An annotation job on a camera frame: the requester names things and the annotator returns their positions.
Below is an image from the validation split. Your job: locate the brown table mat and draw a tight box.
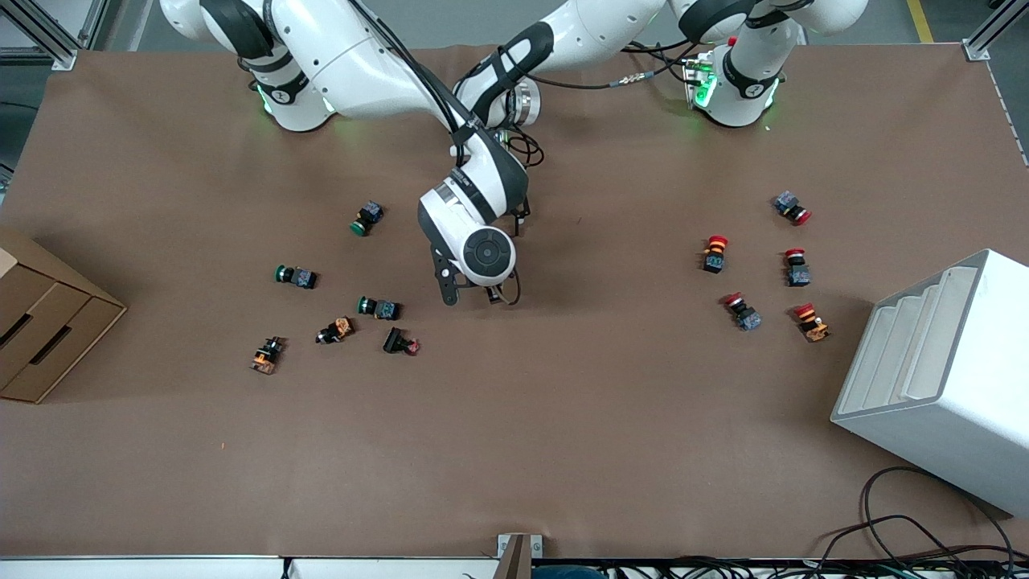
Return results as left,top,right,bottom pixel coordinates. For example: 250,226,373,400
0,40,1029,561

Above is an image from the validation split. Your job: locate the brown cardboard box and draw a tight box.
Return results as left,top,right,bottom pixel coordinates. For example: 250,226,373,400
0,227,128,404

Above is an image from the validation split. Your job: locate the white slotted bin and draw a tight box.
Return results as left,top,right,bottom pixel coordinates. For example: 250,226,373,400
830,248,1029,518

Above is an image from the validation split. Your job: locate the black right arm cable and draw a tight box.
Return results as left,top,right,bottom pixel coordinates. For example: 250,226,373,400
346,0,485,158

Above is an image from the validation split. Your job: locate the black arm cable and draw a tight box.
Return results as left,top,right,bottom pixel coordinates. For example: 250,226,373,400
500,44,704,170
346,0,485,158

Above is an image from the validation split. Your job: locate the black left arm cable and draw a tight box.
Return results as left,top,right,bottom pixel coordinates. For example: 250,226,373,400
500,44,704,170

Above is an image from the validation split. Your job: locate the metal bracket with cardboard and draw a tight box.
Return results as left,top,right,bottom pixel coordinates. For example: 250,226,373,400
496,532,544,579

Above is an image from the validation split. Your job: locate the black looped cable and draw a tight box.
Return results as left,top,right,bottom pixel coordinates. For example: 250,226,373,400
860,466,1015,557

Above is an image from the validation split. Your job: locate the aluminium frame profile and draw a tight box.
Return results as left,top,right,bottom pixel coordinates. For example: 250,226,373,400
963,0,1029,62
0,0,111,72

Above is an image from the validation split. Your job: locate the black cable bundle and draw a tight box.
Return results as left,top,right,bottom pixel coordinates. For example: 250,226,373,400
607,515,1029,579

